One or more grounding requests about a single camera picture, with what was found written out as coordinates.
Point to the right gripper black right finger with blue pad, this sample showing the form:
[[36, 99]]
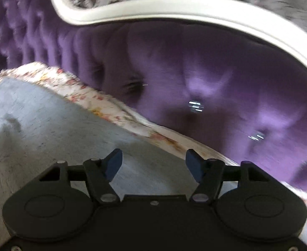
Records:
[[207, 173]]

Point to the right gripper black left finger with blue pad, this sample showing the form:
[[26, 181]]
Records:
[[99, 175]]

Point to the grey fabric pants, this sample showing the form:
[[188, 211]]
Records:
[[39, 128]]

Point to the purple tufted white-framed headboard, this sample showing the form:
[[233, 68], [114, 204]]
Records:
[[226, 73]]

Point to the floral patterned bedsheet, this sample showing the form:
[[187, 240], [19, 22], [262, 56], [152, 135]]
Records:
[[108, 108]]

